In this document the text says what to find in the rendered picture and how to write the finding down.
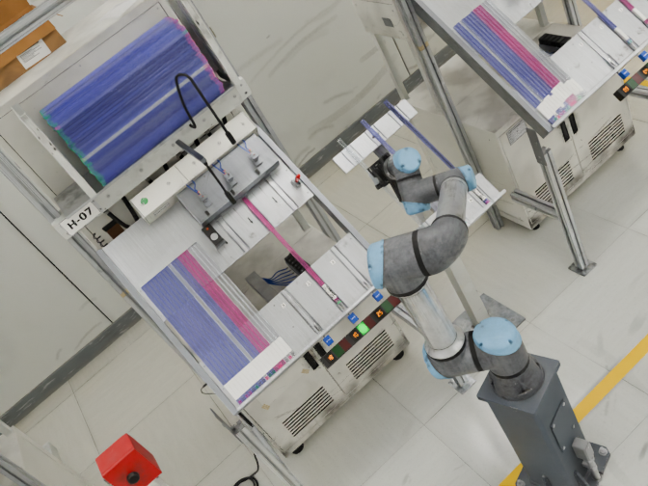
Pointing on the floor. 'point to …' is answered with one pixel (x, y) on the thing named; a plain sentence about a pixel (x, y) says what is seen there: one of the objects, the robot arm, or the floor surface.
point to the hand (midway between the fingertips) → (381, 183)
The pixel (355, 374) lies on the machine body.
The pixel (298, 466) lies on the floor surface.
